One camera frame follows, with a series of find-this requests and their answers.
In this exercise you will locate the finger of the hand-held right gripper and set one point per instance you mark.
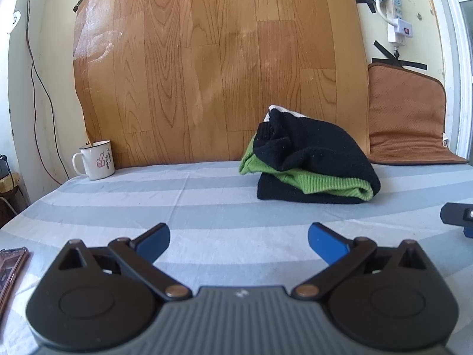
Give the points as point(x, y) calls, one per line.
point(456, 214)

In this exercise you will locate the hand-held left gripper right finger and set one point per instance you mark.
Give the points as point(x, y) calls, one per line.
point(323, 242)

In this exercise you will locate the wooden stool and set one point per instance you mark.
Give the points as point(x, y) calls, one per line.
point(13, 192)

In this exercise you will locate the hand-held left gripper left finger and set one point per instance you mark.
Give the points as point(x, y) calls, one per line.
point(155, 242)

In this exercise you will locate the black charger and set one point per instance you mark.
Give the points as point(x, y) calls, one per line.
point(3, 165)

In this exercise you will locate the brown seat cushion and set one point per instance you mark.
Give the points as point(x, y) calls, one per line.
point(406, 118)

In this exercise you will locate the wood-pattern wall board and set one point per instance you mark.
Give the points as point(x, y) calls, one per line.
point(221, 63)

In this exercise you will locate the white window frame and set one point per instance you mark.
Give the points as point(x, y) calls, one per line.
point(452, 63)

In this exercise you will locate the white power strip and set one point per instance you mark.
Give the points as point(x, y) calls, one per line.
point(399, 22)

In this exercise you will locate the blue white striped bed sheet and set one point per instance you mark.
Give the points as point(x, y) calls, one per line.
point(221, 207)

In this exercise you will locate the white enamel mug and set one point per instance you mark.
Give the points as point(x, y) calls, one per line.
point(98, 161)

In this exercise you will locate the navy green striped knit sweater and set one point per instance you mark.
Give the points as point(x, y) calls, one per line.
point(314, 155)

